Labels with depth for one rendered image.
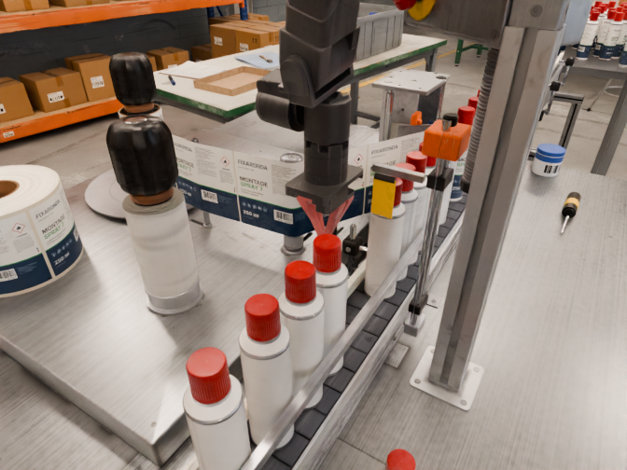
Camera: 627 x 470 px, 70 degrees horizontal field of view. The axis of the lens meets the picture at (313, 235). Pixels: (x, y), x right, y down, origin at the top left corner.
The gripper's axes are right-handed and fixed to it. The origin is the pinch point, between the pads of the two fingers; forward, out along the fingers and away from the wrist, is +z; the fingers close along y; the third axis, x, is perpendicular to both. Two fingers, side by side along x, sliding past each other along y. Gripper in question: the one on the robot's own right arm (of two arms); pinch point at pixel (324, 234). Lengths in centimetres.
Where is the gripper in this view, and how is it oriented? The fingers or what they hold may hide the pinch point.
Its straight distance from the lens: 64.4
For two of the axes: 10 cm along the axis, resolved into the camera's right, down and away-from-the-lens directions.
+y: -5.3, 4.6, -7.1
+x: 8.5, 3.0, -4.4
